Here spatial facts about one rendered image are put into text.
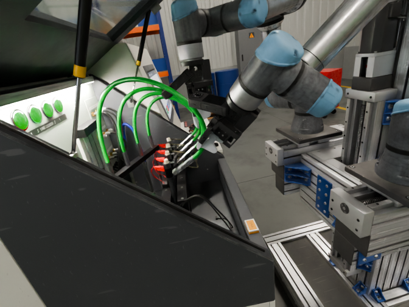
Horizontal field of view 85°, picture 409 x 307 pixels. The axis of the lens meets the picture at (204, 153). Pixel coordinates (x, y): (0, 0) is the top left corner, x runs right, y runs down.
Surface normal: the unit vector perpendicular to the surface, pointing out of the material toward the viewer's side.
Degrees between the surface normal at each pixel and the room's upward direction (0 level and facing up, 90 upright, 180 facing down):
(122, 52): 90
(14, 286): 90
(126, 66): 90
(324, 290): 0
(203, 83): 90
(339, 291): 0
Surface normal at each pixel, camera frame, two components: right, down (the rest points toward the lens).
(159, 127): 0.11, 0.39
